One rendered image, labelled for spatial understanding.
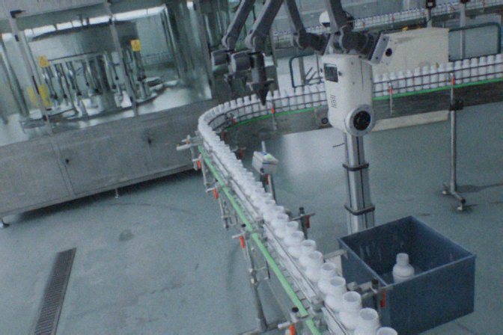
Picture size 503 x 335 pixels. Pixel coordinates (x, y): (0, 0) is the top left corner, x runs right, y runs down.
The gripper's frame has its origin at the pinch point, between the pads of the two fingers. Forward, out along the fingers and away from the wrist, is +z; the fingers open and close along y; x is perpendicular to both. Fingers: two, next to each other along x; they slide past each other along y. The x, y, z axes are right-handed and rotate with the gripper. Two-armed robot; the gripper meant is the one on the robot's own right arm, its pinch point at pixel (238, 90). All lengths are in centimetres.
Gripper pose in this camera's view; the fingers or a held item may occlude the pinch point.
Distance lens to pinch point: 210.1
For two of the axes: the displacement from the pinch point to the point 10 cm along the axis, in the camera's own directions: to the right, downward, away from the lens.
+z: 1.7, 9.2, 3.4
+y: -9.4, 2.5, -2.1
